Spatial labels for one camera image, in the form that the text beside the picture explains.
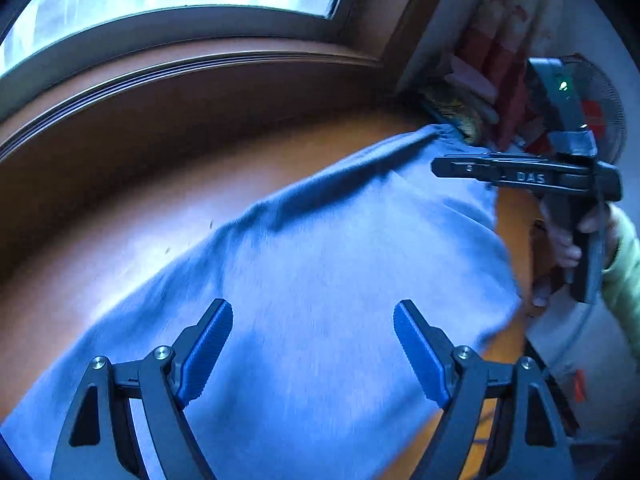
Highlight person's right hand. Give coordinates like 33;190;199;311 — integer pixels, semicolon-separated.
541;204;622;275

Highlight red-white patterned curtain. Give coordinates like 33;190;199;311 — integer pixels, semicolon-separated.
452;0;538;148

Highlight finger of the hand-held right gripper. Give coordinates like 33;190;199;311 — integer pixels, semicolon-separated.
431;156;568;190

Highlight colourful patterned cushion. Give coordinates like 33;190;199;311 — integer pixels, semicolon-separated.
419;85;488;146

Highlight pale pink cushion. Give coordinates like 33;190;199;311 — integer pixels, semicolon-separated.
442;52;501;111

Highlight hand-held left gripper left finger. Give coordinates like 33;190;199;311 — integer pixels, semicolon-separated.
50;298;234;480

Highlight person's right forearm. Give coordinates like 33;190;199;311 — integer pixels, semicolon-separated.
600;240;640;361

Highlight black standing fan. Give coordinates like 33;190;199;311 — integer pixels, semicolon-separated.
560;55;628;161

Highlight blue pants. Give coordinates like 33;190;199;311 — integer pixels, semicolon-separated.
0;124;525;480

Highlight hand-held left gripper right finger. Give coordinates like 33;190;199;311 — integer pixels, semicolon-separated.
392;299;576;480

